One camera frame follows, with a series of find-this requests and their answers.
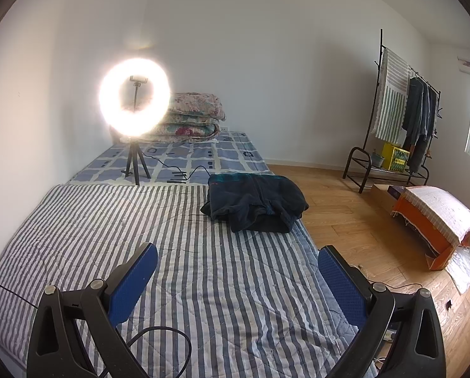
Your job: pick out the dark hanging clothes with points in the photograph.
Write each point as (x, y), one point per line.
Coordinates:
(414, 114)

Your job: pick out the yellow crate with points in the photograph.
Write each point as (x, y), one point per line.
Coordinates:
(395, 157)

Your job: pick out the bubble wrap sheet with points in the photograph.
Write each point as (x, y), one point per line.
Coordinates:
(463, 269)

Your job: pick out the wall shelf with books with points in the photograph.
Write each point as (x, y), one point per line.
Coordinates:
(382, 43)

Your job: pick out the dark blue box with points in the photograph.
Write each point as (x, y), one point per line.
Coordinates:
(397, 192)

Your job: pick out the small grey pot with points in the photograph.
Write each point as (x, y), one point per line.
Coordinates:
(378, 160)

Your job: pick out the grey white striped quilt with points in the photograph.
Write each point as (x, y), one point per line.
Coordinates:
(219, 283)

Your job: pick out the orange box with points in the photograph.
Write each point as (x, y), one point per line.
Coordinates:
(419, 220)

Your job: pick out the teal plaid fleece jacket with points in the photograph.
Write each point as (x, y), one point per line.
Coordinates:
(254, 201)

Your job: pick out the white lace cloth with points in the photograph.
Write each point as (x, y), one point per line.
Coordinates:
(439, 208)

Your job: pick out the blue checked bed sheet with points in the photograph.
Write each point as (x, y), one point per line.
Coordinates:
(227, 153)

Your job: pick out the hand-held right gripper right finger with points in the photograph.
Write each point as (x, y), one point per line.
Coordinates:
(341, 283)

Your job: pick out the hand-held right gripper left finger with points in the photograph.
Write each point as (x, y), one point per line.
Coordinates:
(134, 283)

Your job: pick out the cardboard box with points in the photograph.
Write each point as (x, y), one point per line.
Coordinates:
(380, 199)

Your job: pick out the striped hanging cloth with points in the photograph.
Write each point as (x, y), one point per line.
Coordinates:
(392, 98)

